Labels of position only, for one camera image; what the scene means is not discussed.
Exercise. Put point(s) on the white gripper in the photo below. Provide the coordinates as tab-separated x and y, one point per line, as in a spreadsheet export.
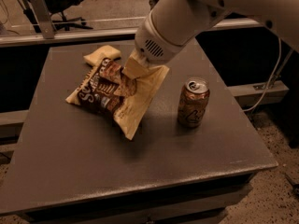
149	44

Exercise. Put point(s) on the brown sea salt chip bag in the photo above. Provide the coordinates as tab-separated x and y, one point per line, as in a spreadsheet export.
107	90

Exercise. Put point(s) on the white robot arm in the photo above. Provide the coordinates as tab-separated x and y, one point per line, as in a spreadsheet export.
171	24

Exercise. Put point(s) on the yellow sponge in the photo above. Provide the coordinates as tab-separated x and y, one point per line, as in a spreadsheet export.
103	52

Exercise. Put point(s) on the gold soda can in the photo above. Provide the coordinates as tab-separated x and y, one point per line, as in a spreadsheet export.
193	101

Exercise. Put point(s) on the black office chair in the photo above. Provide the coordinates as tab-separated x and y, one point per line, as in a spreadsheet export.
52	13

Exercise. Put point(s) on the metal railing frame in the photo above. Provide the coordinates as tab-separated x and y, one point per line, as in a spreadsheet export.
102	16

